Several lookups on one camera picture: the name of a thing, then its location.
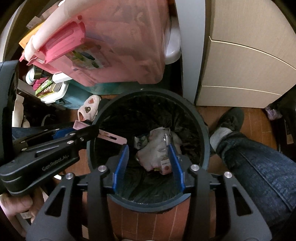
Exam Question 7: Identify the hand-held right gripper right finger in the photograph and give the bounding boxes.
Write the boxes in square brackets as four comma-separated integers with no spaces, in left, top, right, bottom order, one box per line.
[167,144,273,241]

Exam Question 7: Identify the green packet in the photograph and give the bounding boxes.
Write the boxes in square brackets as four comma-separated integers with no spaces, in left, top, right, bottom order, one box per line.
[35,77,55,97]

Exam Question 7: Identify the printed white wrapper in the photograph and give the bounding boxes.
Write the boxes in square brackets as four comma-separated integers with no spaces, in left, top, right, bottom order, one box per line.
[134,135,148,150]

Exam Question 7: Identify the white basin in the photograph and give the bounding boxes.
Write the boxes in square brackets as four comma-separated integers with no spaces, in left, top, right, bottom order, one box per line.
[163,16,182,65]

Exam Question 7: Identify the silver wrapper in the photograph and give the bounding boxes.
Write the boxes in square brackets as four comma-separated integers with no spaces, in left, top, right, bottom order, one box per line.
[162,132,171,158]

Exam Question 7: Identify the person's left hand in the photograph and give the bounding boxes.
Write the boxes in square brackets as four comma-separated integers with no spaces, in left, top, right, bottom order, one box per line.
[0,195,34,215]

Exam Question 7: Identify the pink translucent storage box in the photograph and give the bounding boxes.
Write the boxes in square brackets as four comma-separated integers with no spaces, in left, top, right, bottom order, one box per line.
[20,0,170,87]

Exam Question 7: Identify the grey desk frame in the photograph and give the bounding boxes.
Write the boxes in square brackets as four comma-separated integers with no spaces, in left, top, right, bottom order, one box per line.
[173,0,206,102]

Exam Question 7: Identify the teal and white container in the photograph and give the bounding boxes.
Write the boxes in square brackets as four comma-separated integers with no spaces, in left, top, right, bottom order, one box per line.
[40,81,93,109]

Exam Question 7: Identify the white cloth with pink edge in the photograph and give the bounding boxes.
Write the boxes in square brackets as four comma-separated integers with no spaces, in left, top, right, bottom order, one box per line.
[136,127,183,172]

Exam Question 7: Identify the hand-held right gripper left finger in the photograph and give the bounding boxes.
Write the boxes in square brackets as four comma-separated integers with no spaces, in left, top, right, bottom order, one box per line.
[25,144,129,241]

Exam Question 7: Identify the purple plastic scrap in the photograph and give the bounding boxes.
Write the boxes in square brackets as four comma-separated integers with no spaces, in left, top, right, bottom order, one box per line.
[266,105,281,120]

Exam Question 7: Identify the white round container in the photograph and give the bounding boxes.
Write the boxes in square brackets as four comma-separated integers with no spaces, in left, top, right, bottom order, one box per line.
[25,68,38,85]

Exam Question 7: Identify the beige nightstand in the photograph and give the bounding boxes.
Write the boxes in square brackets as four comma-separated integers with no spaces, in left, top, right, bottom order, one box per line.
[195,0,296,109]

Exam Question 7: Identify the black trash bin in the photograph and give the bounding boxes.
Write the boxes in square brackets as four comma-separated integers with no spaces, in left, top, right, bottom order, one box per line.
[87,89,211,212]

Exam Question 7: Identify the black plastic bag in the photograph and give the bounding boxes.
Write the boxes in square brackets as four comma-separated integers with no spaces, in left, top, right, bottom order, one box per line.
[269,93,296,153]

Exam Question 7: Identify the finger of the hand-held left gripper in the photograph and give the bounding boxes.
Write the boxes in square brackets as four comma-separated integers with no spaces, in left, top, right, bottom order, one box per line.
[13,124,78,143]
[14,125,100,156]

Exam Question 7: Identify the pink plush slipper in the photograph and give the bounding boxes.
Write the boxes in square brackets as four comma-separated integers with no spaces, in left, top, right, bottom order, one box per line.
[77,95,102,122]

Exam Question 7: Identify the person's white sock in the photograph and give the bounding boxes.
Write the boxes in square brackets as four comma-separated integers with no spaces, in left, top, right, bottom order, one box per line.
[210,127,233,151]

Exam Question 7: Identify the orange packet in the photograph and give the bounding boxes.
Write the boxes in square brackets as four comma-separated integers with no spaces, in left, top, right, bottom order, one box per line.
[18,22,47,50]

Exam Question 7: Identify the pink card strip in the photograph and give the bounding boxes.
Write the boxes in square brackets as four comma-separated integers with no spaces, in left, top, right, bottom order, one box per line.
[73,120,127,144]

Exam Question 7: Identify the person's black shoe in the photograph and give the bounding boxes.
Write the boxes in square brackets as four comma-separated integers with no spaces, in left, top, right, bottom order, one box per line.
[213,107,245,139]

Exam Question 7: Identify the person's leg in jeans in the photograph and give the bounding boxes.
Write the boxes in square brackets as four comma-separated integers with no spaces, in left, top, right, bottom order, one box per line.
[216,131,296,241]

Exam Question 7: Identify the small white box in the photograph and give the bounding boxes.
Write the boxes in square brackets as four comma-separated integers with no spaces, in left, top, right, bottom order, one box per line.
[159,158,173,175]

